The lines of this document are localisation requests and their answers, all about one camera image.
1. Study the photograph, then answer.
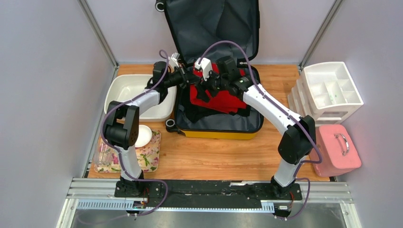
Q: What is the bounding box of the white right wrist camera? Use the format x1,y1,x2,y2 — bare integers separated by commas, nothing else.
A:
194,57,212,81

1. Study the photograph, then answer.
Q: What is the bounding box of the clear glass cup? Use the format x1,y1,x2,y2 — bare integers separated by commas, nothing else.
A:
93,142,115,166

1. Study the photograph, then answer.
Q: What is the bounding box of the white small bowl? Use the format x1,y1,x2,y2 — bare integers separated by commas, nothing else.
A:
135,125,153,148

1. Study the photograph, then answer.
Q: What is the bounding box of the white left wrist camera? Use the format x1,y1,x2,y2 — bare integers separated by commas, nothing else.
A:
169,52,182,72

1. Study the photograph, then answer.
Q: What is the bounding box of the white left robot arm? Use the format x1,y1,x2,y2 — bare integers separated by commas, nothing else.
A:
101,61,200,198

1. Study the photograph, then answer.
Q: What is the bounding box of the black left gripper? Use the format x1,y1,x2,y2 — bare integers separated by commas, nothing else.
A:
163,64,201,89

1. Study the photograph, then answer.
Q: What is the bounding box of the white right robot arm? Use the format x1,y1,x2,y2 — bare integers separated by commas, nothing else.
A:
194,56,318,199

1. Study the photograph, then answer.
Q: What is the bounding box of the yellow cartoon hard-shell suitcase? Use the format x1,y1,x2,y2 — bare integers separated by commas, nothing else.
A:
155,0,264,140

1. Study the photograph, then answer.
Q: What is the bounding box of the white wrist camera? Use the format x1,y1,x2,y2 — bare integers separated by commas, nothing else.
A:
194,57,212,81
169,52,182,72

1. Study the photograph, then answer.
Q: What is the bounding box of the white rectangular basin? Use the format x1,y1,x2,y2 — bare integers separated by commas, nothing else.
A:
104,74,178,123

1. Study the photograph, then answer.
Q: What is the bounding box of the floral tray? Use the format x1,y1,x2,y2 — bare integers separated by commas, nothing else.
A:
92,129,162,173

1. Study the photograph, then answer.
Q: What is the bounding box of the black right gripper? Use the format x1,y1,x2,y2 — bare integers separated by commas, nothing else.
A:
195,66,229,103

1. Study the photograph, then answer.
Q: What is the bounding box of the black garment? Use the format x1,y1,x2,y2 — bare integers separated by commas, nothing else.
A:
181,85,251,123

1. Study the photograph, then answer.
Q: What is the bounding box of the white drawer organizer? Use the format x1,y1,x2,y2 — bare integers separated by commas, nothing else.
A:
287,61,364,127

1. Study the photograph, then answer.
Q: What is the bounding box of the red garment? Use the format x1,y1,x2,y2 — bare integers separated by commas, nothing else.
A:
190,60,247,114

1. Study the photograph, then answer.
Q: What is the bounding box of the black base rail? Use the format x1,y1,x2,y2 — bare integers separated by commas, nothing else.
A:
114,180,302,209

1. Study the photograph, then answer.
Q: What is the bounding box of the pink jewelry box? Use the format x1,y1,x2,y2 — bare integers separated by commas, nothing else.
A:
313,124,362,177

